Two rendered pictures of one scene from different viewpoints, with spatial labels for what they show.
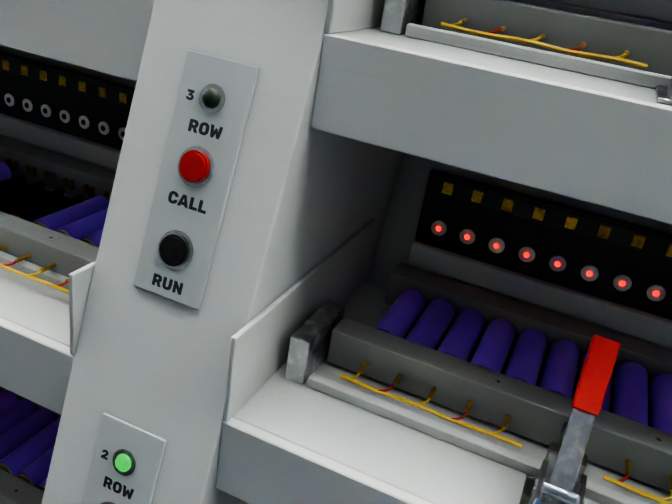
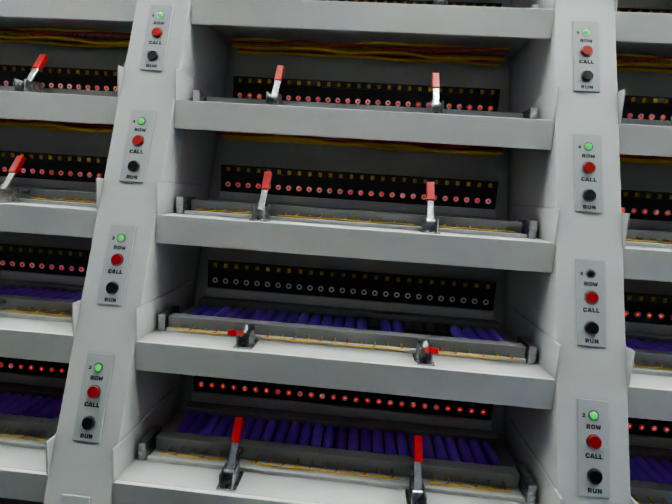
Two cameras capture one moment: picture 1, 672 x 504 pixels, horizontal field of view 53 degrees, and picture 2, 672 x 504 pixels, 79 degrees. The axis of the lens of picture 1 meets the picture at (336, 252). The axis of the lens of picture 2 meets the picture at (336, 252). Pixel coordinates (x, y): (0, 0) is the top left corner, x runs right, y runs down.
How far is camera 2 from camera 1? 60 cm
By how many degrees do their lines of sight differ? 23
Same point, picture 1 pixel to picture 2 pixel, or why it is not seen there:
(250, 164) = (609, 293)
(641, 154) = not seen: outside the picture
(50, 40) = (505, 262)
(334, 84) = (626, 262)
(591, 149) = not seen: outside the picture
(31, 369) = (531, 392)
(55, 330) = (534, 374)
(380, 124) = (643, 273)
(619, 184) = not seen: outside the picture
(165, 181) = (580, 304)
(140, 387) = (589, 383)
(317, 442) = (656, 385)
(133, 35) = (545, 256)
